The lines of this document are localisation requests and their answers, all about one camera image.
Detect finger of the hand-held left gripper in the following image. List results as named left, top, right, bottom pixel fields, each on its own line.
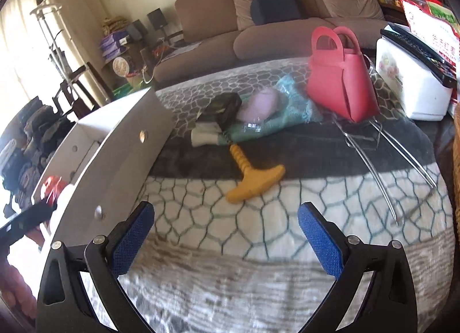
left=0, top=201, right=58, bottom=246

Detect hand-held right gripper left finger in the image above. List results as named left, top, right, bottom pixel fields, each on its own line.
left=36, top=201, right=159, bottom=333

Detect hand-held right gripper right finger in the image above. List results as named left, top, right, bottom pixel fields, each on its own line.
left=298, top=202, right=419, bottom=333

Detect red orange toy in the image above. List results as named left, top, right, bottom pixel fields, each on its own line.
left=40, top=175, right=68, bottom=208

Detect yellow T-shaped plastic toy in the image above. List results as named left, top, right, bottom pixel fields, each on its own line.
left=226, top=144, right=286, bottom=205

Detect pink soft pouch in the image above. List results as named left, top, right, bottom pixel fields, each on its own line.
left=235, top=89, right=283, bottom=122

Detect dark camouflage pouch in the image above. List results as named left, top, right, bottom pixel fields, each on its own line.
left=197, top=93, right=244, bottom=128

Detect pink handbag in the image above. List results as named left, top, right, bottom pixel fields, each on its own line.
left=306, top=26, right=380, bottom=124

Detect person's left hand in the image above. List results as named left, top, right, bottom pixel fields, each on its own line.
left=0, top=257, right=37, bottom=319

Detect grey patterned blanket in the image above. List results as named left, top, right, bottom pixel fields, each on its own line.
left=118, top=58, right=457, bottom=333

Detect pile of shoes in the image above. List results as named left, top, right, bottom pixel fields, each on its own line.
left=0, top=96, right=74, bottom=208

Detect teal knit sleeve cream cuff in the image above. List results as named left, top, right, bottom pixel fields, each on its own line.
left=190, top=74, right=324, bottom=147

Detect dark wooden chair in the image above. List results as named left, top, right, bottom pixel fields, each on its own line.
left=52, top=63, right=110, bottom=112

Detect round printed tin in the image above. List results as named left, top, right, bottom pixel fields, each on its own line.
left=112, top=56, right=136, bottom=77

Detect white plastic box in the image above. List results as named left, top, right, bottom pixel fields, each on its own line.
left=375, top=24, right=454, bottom=121

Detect cream curtain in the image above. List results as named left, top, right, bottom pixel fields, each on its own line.
left=0, top=0, right=54, bottom=104

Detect white coat rack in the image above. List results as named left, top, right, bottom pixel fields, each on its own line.
left=30, top=1, right=74, bottom=80

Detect stack of purple boxes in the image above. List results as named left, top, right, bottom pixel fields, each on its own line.
left=100, top=30, right=131, bottom=61

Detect brown sofa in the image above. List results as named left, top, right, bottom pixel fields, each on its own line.
left=153, top=0, right=387, bottom=85

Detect black speaker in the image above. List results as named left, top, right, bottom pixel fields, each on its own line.
left=126, top=20, right=149, bottom=42
left=147, top=8, right=168, bottom=30

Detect black remote control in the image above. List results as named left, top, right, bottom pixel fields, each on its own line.
left=380, top=27, right=459, bottom=88

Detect navy lumbar pillow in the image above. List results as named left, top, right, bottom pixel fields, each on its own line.
left=250, top=0, right=302, bottom=26

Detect red snack packets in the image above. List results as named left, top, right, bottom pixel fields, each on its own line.
left=397, top=0, right=460, bottom=68

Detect metal wire whisk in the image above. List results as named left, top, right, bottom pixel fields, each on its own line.
left=336, top=53, right=438, bottom=226

